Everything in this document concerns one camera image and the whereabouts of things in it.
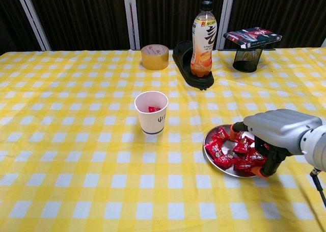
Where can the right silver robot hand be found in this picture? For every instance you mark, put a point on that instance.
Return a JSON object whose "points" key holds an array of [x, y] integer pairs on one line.
{"points": [[280, 130]]}

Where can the red candy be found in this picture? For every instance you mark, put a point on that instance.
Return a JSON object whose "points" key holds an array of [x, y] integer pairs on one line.
{"points": [[237, 136], [221, 133], [215, 146], [244, 166], [254, 156], [225, 160], [152, 109], [157, 110], [242, 145]]}

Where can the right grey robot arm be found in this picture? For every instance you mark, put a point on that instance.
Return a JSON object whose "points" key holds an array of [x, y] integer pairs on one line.
{"points": [[315, 145]]}

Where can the metal bowl of red candies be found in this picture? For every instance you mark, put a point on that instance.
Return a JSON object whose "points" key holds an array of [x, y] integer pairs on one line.
{"points": [[221, 171]]}

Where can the white paper cup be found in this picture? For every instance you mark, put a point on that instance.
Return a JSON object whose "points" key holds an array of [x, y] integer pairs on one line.
{"points": [[152, 122]]}

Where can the black small bowl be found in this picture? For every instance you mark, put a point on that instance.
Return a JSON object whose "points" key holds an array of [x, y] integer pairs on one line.
{"points": [[247, 60]]}

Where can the black oval plastic tray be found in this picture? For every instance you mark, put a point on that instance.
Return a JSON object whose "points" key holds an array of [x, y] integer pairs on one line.
{"points": [[183, 63]]}

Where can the black pleated curtain panel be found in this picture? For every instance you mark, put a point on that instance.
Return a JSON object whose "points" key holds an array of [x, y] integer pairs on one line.
{"points": [[10, 17], [81, 17], [165, 17], [293, 12]]}

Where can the orange drink plastic bottle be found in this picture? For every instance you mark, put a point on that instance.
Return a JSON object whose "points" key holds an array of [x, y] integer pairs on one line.
{"points": [[203, 38]]}

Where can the brown packing tape roll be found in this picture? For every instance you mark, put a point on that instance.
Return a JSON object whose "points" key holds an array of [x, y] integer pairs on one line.
{"points": [[154, 61]]}

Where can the yellow white checked tablecloth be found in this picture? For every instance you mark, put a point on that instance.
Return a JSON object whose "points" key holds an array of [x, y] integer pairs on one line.
{"points": [[76, 153]]}

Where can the white metal frame post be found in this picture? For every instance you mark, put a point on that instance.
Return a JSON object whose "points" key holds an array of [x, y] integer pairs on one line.
{"points": [[225, 20], [324, 42], [132, 20], [33, 20]]}

